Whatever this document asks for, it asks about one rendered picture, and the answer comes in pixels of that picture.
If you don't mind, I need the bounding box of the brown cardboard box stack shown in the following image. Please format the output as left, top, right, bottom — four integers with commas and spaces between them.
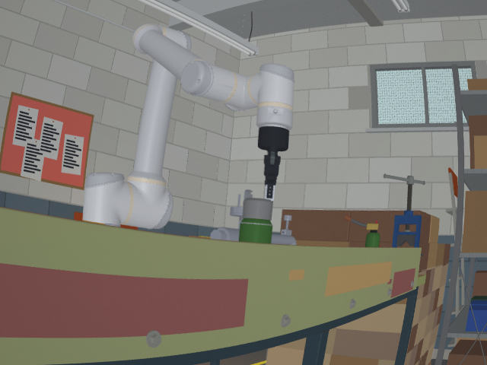
265, 242, 453, 365

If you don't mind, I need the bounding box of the long white ceiling light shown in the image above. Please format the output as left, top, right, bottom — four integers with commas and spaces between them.
137, 0, 260, 59

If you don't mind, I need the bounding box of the large brown cardboard box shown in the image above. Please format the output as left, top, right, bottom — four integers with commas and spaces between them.
281, 208, 441, 251

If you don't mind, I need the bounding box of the orange notice board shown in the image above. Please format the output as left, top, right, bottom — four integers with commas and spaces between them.
0, 91, 95, 191

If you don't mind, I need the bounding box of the blue pipe vise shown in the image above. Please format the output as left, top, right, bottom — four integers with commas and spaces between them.
383, 173, 427, 250

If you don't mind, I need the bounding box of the green gas torch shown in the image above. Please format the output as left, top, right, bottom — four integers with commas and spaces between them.
345, 215, 382, 249

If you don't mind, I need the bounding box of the orange handled saw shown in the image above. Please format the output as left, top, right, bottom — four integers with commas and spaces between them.
445, 167, 459, 216

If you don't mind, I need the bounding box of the green workbench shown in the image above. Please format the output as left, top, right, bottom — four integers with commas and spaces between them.
0, 207, 428, 365

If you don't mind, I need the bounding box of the grey metal shelf unit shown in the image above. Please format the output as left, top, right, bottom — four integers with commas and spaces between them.
433, 64, 487, 365

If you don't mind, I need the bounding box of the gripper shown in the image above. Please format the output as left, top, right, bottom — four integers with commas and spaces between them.
257, 126, 291, 201

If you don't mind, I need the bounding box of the grey lever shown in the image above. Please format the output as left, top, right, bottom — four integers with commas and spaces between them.
229, 189, 255, 218

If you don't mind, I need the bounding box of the grey mixer body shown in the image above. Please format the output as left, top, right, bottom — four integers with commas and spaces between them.
210, 227, 298, 246

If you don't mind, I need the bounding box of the blue plastic bin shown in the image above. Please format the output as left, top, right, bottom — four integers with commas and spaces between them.
465, 294, 487, 335

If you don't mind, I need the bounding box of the grey framed window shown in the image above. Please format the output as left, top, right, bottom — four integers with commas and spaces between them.
366, 60, 477, 133

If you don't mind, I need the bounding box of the orange flat base sheet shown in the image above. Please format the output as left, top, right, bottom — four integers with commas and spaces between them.
73, 211, 140, 231

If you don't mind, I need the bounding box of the green can with grey lid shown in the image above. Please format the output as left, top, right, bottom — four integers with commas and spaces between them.
238, 197, 274, 245

